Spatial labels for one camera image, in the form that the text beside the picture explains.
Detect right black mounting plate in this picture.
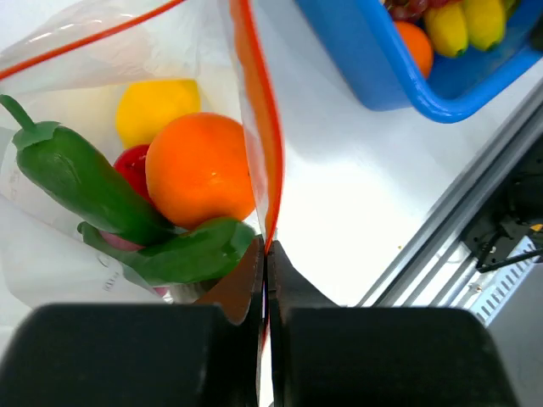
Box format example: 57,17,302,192
461,154,542,274

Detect clear zip top bag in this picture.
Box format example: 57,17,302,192
1,1,284,344

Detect yellow toy banana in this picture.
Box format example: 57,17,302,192
423,0,507,59

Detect aluminium rail base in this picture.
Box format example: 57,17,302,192
359,84,542,326

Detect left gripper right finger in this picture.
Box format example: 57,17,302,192
266,243,518,406

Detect small green toy pepper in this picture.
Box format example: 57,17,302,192
1,94,175,246

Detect orange toy tomato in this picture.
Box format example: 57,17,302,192
395,21,434,79

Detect yellow toy lemon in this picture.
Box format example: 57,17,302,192
115,80,201,149

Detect green toy chili pepper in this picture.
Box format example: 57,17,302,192
77,217,255,287

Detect dark red toy grapes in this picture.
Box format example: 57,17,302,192
382,0,449,23

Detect orange toy fruit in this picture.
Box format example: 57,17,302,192
145,112,255,229

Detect blue plastic bin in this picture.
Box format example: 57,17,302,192
297,1,542,124

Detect red toy bell pepper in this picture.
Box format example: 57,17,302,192
114,144,153,204

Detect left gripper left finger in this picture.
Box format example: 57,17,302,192
1,237,265,406

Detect purple toy onion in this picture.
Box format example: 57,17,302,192
99,231,169,297

